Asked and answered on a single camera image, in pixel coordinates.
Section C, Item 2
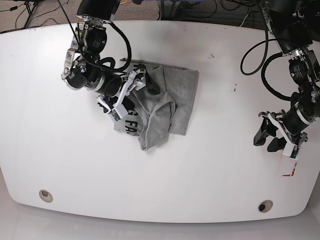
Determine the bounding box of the right table cable grommet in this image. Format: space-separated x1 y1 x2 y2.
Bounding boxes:
257 199 273 213

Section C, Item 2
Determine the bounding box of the table cable grommet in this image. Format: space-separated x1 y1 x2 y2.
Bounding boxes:
39 190 53 203
257 199 273 213

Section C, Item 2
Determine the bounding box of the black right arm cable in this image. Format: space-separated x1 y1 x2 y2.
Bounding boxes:
58 0 133 76

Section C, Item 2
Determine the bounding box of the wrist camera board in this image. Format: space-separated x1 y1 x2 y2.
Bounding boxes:
290 147 303 161
108 112 121 124

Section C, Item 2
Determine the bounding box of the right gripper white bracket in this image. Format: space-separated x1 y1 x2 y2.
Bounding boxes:
96 68 161 119

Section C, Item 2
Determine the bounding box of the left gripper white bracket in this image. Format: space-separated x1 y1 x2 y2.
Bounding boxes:
253 111 308 158

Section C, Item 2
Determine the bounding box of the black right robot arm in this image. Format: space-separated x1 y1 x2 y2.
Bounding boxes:
61 0 161 123

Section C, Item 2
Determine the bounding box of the grey t-shirt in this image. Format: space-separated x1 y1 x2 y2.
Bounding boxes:
114 60 200 151

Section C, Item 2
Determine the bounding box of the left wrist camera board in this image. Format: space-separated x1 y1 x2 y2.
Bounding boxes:
290 147 303 161

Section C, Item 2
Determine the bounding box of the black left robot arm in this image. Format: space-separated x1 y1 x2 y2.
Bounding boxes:
253 0 320 159

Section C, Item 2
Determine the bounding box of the red tape rectangle marking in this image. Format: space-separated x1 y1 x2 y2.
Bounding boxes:
282 161 298 177

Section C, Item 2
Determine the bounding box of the left table cable grommet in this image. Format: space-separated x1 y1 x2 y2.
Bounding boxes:
39 190 53 203

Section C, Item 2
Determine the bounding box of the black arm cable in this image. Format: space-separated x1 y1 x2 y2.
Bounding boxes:
240 0 296 101
58 0 133 76

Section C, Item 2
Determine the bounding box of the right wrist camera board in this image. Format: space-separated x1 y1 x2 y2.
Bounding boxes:
108 112 121 124

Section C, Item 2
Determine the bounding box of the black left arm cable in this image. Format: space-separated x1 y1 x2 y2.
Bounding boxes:
240 0 296 101

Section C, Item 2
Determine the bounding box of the black tripod stand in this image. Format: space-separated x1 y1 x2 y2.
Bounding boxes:
14 0 44 30

